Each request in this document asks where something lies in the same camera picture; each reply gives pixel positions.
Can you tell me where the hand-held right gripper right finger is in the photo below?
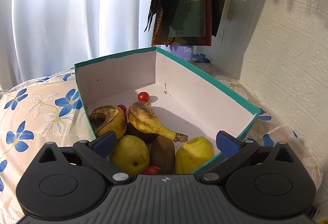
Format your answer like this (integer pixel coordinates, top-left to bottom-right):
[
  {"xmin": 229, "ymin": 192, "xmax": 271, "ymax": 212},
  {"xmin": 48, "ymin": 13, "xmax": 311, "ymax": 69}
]
[{"xmin": 200, "ymin": 131, "xmax": 295, "ymax": 185}]

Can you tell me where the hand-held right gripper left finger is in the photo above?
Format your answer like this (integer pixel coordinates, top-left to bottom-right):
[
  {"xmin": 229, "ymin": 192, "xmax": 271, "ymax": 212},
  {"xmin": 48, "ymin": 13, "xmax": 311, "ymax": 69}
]
[{"xmin": 31, "ymin": 130, "xmax": 132, "ymax": 185}]

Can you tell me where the short brown-spotted banana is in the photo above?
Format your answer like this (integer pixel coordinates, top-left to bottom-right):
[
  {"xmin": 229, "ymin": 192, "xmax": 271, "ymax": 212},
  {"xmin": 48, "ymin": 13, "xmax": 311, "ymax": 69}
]
[{"xmin": 89, "ymin": 105, "xmax": 128, "ymax": 139}]

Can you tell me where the small brown kiwi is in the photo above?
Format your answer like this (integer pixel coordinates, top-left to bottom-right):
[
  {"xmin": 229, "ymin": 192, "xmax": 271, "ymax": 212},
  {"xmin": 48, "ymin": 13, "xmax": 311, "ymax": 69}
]
[{"xmin": 124, "ymin": 123, "xmax": 159, "ymax": 144}]

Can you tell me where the long spotted banana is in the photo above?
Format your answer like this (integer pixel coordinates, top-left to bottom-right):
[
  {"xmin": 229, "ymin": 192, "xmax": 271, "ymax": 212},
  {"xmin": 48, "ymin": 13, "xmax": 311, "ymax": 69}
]
[{"xmin": 128, "ymin": 102, "xmax": 189, "ymax": 143}]

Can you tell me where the teal cardboard box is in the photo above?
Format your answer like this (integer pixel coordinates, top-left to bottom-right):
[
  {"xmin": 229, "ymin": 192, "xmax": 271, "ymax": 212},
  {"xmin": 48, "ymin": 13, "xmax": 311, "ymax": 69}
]
[{"xmin": 74, "ymin": 47, "xmax": 260, "ymax": 176}]

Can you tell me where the large brown kiwi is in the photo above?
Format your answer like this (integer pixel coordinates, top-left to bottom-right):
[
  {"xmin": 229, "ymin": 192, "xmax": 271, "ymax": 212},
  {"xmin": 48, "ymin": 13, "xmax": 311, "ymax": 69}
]
[{"xmin": 150, "ymin": 135, "xmax": 176, "ymax": 174}]

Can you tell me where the blue floral tablecloth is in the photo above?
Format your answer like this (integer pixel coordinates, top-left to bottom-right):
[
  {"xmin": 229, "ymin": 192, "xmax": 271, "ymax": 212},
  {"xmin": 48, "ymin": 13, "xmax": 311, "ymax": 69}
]
[{"xmin": 0, "ymin": 53, "xmax": 323, "ymax": 224}]

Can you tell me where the purple cylindrical container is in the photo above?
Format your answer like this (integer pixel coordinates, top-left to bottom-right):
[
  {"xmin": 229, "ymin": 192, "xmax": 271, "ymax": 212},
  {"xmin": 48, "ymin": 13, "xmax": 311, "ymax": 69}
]
[{"xmin": 169, "ymin": 45, "xmax": 194, "ymax": 62}]

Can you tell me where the brown patterned hanging bag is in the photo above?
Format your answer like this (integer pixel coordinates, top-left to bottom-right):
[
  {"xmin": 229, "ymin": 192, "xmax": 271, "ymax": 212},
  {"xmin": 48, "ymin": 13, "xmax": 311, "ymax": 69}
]
[{"xmin": 151, "ymin": 6, "xmax": 195, "ymax": 47}]

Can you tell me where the white curtain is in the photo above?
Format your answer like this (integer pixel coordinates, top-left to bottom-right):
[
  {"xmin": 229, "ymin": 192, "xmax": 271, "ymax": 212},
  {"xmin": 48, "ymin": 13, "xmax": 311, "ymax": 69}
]
[{"xmin": 0, "ymin": 0, "xmax": 164, "ymax": 91}]

